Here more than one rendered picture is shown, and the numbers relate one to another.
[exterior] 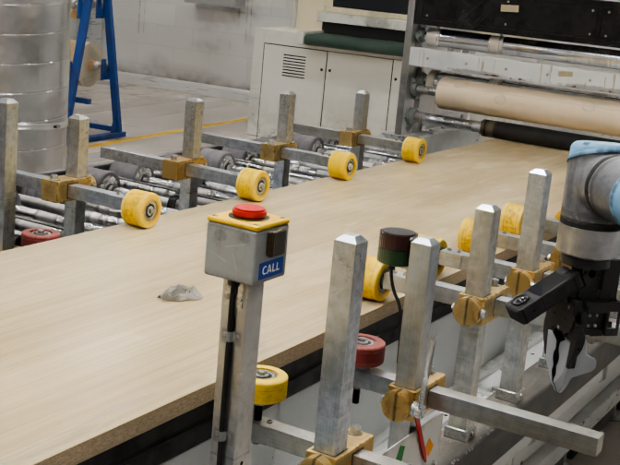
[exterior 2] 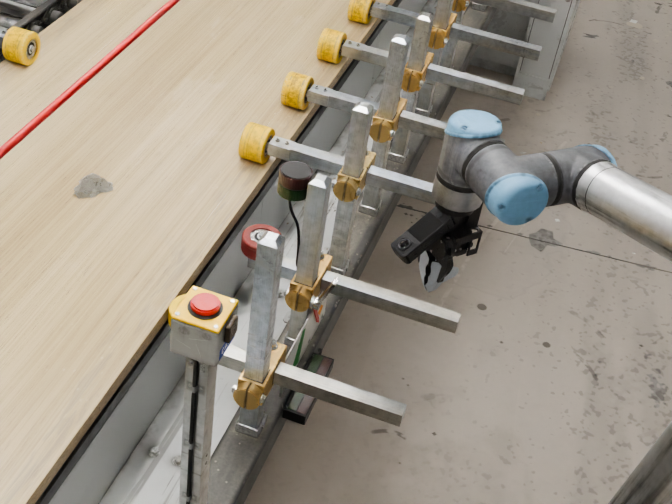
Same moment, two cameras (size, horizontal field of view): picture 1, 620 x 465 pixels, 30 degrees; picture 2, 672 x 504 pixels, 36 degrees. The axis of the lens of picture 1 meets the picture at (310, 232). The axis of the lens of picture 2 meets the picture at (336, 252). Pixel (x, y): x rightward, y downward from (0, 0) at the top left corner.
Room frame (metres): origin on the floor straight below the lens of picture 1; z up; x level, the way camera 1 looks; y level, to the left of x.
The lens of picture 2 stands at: (0.29, 0.21, 2.17)
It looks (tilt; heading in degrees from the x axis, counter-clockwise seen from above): 39 degrees down; 343
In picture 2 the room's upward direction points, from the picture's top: 9 degrees clockwise
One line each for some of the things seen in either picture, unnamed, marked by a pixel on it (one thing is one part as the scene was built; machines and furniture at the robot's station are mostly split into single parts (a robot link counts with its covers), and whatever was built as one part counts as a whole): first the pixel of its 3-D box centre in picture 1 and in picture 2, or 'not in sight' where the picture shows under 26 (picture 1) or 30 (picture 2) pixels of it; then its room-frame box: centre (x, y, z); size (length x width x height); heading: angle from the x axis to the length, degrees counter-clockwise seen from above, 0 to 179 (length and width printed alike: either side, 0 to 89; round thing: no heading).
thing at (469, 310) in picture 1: (480, 304); (354, 175); (1.98, -0.31, 0.95); 0.14 x 0.06 x 0.05; 150
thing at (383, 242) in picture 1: (398, 239); (295, 175); (1.77, -0.14, 1.10); 0.06 x 0.06 x 0.02
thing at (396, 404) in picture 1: (411, 395); (307, 281); (1.76, -0.19, 0.85); 0.14 x 0.06 x 0.05; 150
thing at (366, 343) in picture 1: (358, 370); (260, 256); (1.83, -0.10, 0.85); 0.08 x 0.08 x 0.11
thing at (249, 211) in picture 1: (249, 214); (205, 306); (1.30, 0.07, 1.22); 0.04 x 0.04 x 0.02
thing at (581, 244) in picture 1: (587, 240); (457, 188); (1.65, -0.41, 1.15); 0.10 x 0.09 x 0.05; 20
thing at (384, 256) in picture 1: (396, 254); (294, 186); (1.77, -0.14, 1.08); 0.06 x 0.06 x 0.02
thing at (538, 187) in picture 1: (524, 289); (383, 130); (2.18, -0.43, 0.93); 0.04 x 0.04 x 0.48; 60
